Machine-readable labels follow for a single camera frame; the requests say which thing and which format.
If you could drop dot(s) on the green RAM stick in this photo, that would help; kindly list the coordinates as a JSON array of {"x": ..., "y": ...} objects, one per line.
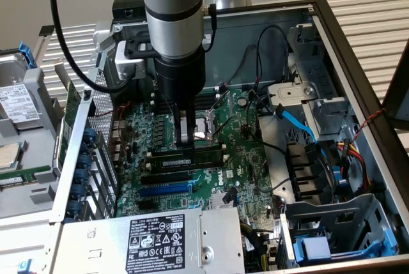
[
  {"x": 32, "y": 173},
  {"x": 204, "y": 159}
]

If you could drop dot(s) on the grey metal disk bay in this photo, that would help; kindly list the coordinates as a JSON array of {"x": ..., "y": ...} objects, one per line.
[{"x": 306, "y": 63}]

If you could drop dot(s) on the silver chipset heatsink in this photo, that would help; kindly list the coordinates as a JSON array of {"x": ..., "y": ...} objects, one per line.
[{"x": 217, "y": 200}]

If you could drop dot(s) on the black SATA plug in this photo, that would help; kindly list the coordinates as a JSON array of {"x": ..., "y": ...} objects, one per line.
[{"x": 230, "y": 196}]

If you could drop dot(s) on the grey metal PC case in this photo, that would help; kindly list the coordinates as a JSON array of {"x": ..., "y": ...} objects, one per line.
[{"x": 243, "y": 34}]

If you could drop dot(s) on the RAM slot with white latches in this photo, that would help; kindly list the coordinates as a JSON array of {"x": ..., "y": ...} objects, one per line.
[
  {"x": 148, "y": 166},
  {"x": 211, "y": 99},
  {"x": 212, "y": 91},
  {"x": 148, "y": 154}
]

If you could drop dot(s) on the metal strip with black cap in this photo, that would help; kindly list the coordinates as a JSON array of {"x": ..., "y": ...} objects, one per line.
[{"x": 46, "y": 30}]

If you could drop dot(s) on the CPU socket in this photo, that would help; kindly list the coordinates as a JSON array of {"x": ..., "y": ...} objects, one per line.
[{"x": 203, "y": 127}]

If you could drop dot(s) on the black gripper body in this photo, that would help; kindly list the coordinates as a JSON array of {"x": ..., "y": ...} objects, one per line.
[{"x": 179, "y": 76}]

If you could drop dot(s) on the dark brown panel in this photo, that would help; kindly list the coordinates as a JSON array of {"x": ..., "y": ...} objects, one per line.
[{"x": 399, "y": 95}]

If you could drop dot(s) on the blue expansion slot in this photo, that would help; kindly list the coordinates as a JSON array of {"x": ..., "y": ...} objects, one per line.
[{"x": 166, "y": 190}]

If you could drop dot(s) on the silver hard disk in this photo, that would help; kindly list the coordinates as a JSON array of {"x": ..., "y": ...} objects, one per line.
[{"x": 16, "y": 101}]

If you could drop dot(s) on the black box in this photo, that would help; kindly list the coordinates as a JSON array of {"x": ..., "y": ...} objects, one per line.
[{"x": 126, "y": 9}]

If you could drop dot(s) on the blue plastic disk bracket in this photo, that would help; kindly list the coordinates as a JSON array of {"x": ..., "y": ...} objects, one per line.
[{"x": 27, "y": 55}]

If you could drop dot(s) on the short black expansion slot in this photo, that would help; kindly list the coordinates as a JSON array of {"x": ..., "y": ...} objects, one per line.
[{"x": 145, "y": 204}]

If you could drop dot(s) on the blue card latch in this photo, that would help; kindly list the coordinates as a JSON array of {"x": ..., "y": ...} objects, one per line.
[
  {"x": 78, "y": 192},
  {"x": 84, "y": 161},
  {"x": 90, "y": 135},
  {"x": 82, "y": 176},
  {"x": 83, "y": 148},
  {"x": 74, "y": 208}
]

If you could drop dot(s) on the metal disk bay, blue rails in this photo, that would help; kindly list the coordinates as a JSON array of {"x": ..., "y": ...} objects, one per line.
[{"x": 319, "y": 213}]

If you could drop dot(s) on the black fan shroud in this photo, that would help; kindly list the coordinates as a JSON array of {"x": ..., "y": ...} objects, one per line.
[{"x": 300, "y": 159}]

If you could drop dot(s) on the green motherboard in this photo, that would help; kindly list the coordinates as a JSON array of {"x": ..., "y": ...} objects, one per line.
[{"x": 255, "y": 159}]

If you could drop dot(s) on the silver coin battery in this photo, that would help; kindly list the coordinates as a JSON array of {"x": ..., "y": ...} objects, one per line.
[{"x": 243, "y": 101}]

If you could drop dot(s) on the silver CPU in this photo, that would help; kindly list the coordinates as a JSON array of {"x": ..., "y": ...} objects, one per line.
[{"x": 8, "y": 156}]

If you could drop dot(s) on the white label sticker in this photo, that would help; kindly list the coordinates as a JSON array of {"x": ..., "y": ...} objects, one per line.
[{"x": 207, "y": 40}]

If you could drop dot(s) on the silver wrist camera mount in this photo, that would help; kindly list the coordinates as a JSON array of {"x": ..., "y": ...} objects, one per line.
[{"x": 126, "y": 63}]

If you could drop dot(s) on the silver socket cover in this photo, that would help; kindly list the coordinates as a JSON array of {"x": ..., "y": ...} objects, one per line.
[{"x": 222, "y": 104}]

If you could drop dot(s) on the green graphics card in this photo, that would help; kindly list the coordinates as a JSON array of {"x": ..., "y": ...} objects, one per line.
[{"x": 72, "y": 101}]

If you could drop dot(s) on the grey power supply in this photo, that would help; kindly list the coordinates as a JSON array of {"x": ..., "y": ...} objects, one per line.
[{"x": 96, "y": 242}]

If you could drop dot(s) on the long black expansion slot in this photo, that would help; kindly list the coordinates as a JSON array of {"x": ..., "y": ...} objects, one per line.
[{"x": 166, "y": 178}]

